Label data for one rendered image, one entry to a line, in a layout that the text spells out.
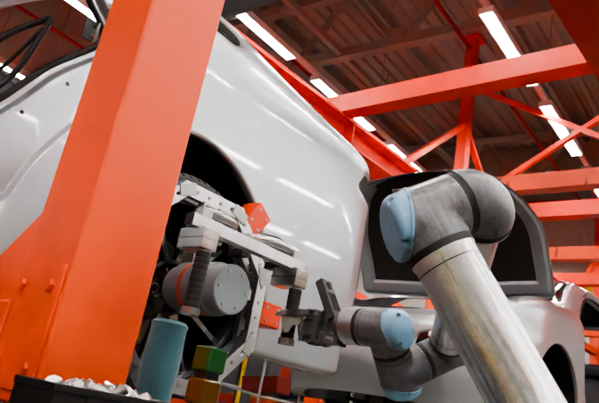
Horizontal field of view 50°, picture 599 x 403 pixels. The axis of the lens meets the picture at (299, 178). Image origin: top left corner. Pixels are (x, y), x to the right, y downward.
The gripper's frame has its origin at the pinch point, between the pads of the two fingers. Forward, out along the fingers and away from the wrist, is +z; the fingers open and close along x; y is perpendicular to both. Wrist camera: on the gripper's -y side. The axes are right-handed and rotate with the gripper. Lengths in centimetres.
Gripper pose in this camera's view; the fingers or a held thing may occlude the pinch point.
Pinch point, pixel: (285, 314)
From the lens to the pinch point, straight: 175.4
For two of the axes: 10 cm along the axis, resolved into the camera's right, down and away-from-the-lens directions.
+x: 6.2, 3.8, 6.9
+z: -7.6, 0.9, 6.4
